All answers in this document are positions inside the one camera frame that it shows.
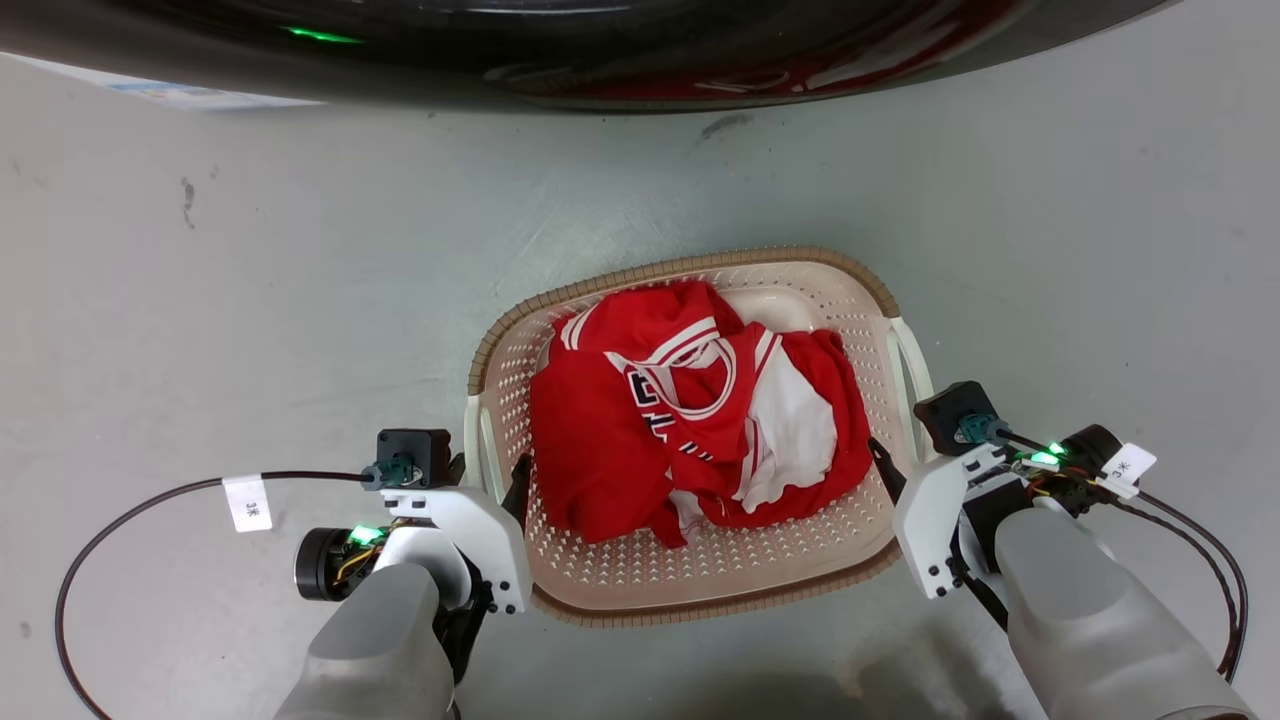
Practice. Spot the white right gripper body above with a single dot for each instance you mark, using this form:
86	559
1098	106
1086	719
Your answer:
925	520

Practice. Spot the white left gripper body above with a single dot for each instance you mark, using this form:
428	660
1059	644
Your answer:
490	535

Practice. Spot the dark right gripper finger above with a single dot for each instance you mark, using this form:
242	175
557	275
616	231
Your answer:
886	468

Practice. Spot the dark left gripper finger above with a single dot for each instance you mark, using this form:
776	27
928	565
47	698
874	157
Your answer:
518	490
458	470

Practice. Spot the beige plastic laundry basket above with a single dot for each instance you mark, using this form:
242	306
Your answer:
640	575

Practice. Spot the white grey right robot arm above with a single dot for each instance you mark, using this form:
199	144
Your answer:
1090	620

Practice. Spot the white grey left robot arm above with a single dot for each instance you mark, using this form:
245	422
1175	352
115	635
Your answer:
380	640

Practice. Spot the red white jersey clothing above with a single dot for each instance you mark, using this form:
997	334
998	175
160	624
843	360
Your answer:
600	440

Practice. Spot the dark grey washing machine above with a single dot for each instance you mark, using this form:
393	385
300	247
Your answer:
600	40

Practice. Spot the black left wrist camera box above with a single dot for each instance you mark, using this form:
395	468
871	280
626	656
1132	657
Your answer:
420	450

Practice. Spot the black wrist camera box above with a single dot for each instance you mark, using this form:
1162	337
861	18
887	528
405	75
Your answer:
945	408
420	450

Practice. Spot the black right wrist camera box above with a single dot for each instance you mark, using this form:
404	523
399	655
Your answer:
945	408

